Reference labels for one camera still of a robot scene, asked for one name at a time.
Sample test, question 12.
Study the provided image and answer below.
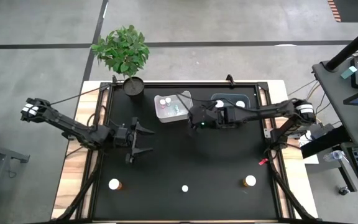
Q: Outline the white plastic bin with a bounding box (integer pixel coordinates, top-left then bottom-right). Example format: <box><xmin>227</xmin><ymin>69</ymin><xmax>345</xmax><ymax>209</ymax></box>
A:
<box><xmin>154</xmin><ymin>90</ymin><xmax>195</xmax><ymax>124</ymax></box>

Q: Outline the black pole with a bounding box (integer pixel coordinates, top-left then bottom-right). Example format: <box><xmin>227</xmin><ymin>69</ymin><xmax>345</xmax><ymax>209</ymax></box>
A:
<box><xmin>324</xmin><ymin>19</ymin><xmax>358</xmax><ymax>72</ymax></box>

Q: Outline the small teal box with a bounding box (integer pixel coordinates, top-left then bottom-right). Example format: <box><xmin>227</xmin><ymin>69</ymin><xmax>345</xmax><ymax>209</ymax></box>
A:
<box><xmin>339</xmin><ymin>65</ymin><xmax>358</xmax><ymax>80</ymax></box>

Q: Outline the black frame strut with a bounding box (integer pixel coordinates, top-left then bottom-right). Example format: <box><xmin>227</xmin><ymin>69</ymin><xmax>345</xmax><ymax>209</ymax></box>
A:
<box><xmin>266</xmin><ymin>151</ymin><xmax>316</xmax><ymax>221</ymax></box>
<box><xmin>54</xmin><ymin>155</ymin><xmax>102</xmax><ymax>221</ymax></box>

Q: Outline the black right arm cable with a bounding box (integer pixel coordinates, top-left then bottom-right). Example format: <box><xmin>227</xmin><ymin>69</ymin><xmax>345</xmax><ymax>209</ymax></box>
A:
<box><xmin>175</xmin><ymin>92</ymin><xmax>262</xmax><ymax>113</ymax></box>

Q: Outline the black mat with orange stripes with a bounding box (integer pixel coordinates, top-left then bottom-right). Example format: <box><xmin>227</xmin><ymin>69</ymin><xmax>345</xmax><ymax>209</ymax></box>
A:
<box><xmin>327</xmin><ymin>0</ymin><xmax>358</xmax><ymax>23</ymax></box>

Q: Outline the clear water bottle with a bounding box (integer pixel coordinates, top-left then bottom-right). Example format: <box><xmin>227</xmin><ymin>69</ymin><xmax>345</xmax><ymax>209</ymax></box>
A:
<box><xmin>323</xmin><ymin>149</ymin><xmax>347</xmax><ymax>163</ymax></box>

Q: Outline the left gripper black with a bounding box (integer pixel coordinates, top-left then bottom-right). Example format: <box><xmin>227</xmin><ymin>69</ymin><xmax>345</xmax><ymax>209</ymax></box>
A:
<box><xmin>113</xmin><ymin>117</ymin><xmax>155</xmax><ymax>164</ymax></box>

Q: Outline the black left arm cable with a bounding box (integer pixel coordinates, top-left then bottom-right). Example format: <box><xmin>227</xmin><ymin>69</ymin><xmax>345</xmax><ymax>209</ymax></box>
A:
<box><xmin>50</xmin><ymin>86</ymin><xmax>103</xmax><ymax>106</ymax></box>

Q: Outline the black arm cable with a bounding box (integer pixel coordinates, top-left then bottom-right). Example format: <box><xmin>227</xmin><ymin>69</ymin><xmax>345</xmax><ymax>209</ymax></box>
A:
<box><xmin>175</xmin><ymin>92</ymin><xmax>262</xmax><ymax>113</ymax></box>
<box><xmin>50</xmin><ymin>86</ymin><xmax>103</xmax><ymax>106</ymax></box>

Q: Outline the potted green plant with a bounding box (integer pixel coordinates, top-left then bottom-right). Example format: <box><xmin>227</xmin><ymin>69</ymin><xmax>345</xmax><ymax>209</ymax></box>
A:
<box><xmin>89</xmin><ymin>24</ymin><xmax>150</xmax><ymax>97</ymax></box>

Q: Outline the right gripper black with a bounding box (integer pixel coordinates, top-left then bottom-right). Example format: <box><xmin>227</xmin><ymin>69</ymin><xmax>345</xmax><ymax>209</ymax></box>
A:
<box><xmin>183</xmin><ymin>104</ymin><xmax>229</xmax><ymax>138</ymax></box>

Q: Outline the black angled panel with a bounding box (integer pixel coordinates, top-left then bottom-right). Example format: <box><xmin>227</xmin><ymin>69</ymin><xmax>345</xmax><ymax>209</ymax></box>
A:
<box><xmin>300</xmin><ymin>124</ymin><xmax>352</xmax><ymax>159</ymax></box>

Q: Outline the black table frame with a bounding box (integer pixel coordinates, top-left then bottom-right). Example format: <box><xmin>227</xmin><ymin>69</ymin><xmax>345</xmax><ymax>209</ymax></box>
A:
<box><xmin>87</xmin><ymin>80</ymin><xmax>288</xmax><ymax>223</ymax></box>

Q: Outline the blue plastic bin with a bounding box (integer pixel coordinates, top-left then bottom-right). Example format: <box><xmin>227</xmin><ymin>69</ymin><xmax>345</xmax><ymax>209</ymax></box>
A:
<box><xmin>210</xmin><ymin>93</ymin><xmax>251</xmax><ymax>110</ymax></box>

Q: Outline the grey side desk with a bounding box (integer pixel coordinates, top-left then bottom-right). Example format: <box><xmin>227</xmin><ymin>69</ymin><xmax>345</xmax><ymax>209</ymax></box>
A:
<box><xmin>311</xmin><ymin>54</ymin><xmax>358</xmax><ymax>215</ymax></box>

